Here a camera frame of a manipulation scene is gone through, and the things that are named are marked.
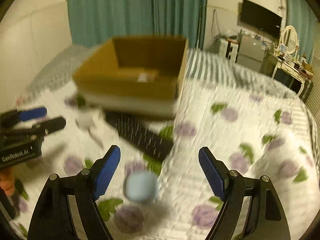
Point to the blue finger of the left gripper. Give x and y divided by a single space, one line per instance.
13 117
38 130

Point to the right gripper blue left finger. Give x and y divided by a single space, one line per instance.
52 217

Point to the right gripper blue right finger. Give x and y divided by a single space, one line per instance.
265 216

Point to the light blue earbud case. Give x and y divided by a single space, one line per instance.
141 187

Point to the black remote control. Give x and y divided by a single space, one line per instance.
128 128

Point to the white plastic bottle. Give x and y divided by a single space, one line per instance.
146 77

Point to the left hand orange glove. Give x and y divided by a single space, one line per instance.
7 181

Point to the white floral quilt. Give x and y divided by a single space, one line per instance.
254 133

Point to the brown cardboard box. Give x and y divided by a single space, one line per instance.
109 77

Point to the large green curtain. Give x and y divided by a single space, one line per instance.
92 22

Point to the white dressing table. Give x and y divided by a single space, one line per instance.
289 76

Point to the silver small refrigerator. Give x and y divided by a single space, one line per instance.
251 53

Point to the white suitcase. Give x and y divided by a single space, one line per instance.
227 49

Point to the oval white vanity mirror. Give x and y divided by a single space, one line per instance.
288 40

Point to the right green curtain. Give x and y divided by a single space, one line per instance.
303 15

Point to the black wall television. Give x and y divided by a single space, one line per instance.
261 18

